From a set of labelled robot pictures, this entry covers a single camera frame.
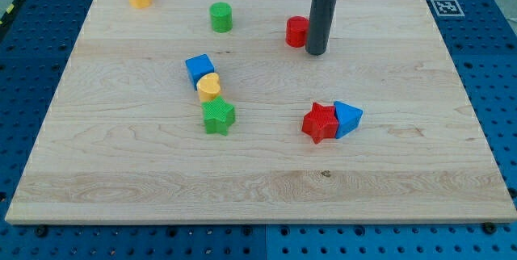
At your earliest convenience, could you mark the white fiducial marker tag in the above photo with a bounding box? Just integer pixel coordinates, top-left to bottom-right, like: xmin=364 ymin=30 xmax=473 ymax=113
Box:
xmin=430 ymin=0 xmax=464 ymax=17

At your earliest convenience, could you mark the wooden board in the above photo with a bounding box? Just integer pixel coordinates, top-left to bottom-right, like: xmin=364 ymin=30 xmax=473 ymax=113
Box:
xmin=6 ymin=0 xmax=516 ymax=225

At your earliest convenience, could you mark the yellow heart block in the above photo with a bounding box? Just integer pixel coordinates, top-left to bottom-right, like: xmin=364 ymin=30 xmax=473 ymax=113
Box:
xmin=196 ymin=73 xmax=221 ymax=103

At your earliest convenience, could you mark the red star block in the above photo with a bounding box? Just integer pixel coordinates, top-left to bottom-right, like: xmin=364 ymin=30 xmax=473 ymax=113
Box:
xmin=301 ymin=103 xmax=339 ymax=144

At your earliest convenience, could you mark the blue triangle block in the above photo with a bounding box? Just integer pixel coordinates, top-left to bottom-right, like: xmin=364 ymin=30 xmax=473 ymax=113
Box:
xmin=334 ymin=101 xmax=363 ymax=139

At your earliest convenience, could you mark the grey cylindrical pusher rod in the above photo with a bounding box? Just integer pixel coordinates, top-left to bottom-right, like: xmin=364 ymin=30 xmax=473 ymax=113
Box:
xmin=305 ymin=0 xmax=337 ymax=56

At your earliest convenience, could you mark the green cylinder block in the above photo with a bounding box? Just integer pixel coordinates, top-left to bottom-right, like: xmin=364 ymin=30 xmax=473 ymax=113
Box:
xmin=209 ymin=2 xmax=233 ymax=33

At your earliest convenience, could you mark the red cylinder block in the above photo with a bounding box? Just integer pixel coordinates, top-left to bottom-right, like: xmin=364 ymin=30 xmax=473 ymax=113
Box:
xmin=285 ymin=16 xmax=309 ymax=48

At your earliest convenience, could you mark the green star block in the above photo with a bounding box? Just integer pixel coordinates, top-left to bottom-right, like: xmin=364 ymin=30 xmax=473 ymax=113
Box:
xmin=201 ymin=96 xmax=235 ymax=136

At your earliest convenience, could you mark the blue cube block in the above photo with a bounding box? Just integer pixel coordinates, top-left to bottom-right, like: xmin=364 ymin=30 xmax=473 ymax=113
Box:
xmin=185 ymin=54 xmax=215 ymax=90

